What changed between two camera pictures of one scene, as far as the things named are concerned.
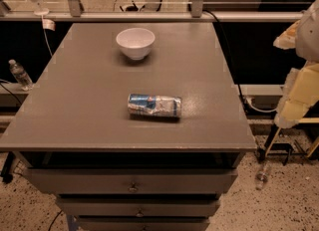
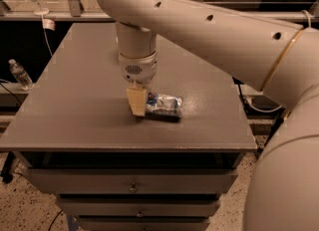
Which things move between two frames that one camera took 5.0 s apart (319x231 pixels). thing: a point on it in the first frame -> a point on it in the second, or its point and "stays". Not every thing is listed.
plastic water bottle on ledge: [21, 76] stays
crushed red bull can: [162, 106] stays
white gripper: [309, 39] -> [139, 71]
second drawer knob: [140, 214] stays
